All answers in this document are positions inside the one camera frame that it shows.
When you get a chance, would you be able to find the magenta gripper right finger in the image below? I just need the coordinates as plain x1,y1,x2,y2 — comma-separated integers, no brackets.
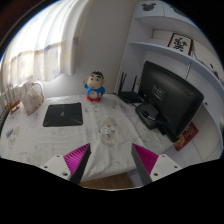
131,144,181,185

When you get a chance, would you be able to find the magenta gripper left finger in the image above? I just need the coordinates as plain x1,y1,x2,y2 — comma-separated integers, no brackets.
42,144,91,185

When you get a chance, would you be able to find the black mouse pad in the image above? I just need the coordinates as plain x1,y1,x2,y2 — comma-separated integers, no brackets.
43,102,83,127

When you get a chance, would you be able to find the red booklet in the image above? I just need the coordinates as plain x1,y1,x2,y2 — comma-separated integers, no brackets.
174,122,198,151

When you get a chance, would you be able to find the black box device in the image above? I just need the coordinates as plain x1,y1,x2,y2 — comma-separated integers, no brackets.
135,104,160,130

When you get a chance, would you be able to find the white patterned tablecloth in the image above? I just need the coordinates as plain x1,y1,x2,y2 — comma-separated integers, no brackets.
0,94,172,181

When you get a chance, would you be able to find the black computer monitor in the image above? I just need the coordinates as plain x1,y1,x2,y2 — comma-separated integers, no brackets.
138,61,204,142

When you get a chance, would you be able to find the black wifi router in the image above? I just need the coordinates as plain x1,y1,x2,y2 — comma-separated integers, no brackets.
118,73,142,103

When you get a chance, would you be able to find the white cloth bag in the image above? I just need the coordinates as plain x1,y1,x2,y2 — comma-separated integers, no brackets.
19,81,44,115

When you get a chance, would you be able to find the small wooden item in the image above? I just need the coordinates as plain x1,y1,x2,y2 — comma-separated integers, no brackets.
6,100,20,114

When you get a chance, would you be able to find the cartoon boy figurine clock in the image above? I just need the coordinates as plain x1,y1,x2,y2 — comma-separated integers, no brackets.
83,71,105,102

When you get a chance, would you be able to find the white patterned curtain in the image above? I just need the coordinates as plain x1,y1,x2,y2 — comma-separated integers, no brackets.
0,0,90,92

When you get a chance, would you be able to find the framed calligraphy picture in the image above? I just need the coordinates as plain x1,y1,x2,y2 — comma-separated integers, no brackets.
168,33,193,55

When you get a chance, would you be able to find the white wall shelf unit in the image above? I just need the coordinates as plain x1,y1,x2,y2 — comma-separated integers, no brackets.
115,0,224,161

